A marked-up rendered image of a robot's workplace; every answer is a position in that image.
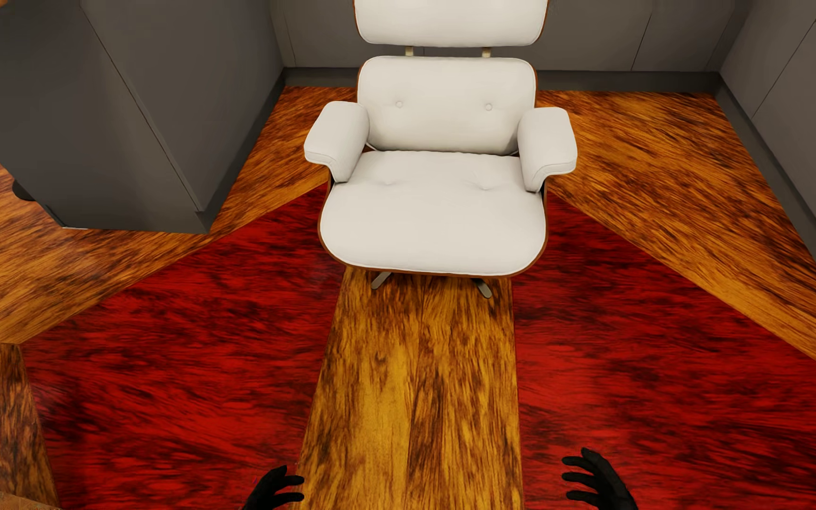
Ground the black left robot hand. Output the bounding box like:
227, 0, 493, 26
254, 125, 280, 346
241, 465, 306, 510

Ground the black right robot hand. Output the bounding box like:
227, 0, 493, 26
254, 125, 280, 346
561, 448, 640, 510

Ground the white armchair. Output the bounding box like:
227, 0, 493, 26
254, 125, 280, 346
303, 0, 579, 300

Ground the grey cabinet block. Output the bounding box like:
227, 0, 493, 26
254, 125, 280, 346
0, 0, 286, 235

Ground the grey wall cabinet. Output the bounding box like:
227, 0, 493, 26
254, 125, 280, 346
720, 0, 816, 245

